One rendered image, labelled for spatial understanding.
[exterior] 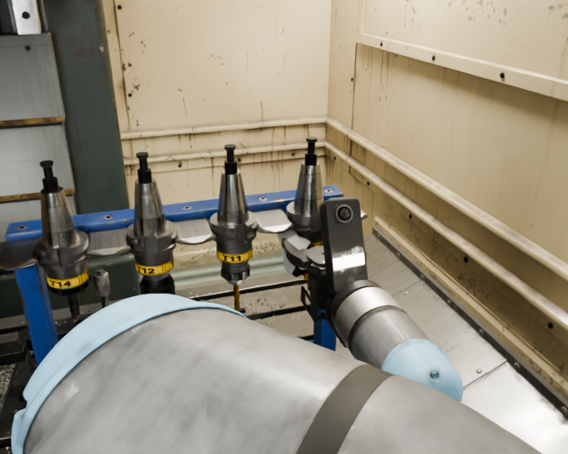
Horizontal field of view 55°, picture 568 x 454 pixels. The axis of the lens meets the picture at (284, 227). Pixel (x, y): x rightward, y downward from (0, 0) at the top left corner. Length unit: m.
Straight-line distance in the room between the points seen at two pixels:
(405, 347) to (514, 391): 0.59
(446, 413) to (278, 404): 0.06
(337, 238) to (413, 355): 0.18
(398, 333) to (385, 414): 0.35
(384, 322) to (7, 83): 0.94
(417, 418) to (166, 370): 0.10
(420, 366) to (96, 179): 0.99
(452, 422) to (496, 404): 0.89
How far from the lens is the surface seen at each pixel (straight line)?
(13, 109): 1.28
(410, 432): 0.21
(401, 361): 0.54
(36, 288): 0.81
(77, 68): 1.30
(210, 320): 0.26
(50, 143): 1.30
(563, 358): 1.05
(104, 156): 1.34
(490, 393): 1.12
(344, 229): 0.66
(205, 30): 1.67
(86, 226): 0.77
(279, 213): 0.78
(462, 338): 1.21
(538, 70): 1.00
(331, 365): 0.23
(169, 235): 0.71
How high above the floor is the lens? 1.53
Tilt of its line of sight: 25 degrees down
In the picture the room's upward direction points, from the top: straight up
